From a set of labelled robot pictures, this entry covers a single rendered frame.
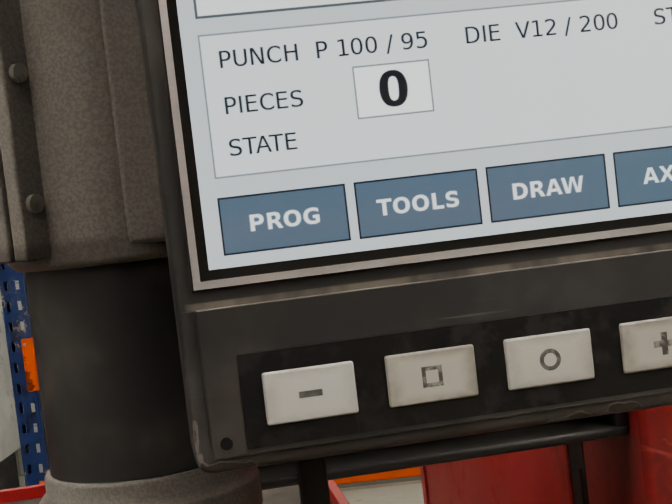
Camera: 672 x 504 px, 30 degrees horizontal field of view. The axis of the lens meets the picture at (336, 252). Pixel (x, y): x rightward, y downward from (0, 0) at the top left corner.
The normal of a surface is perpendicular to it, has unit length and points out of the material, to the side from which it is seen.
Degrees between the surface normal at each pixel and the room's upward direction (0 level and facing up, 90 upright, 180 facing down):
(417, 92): 90
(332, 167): 90
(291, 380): 90
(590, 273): 90
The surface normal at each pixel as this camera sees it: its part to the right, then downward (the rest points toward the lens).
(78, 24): 0.10, 0.04
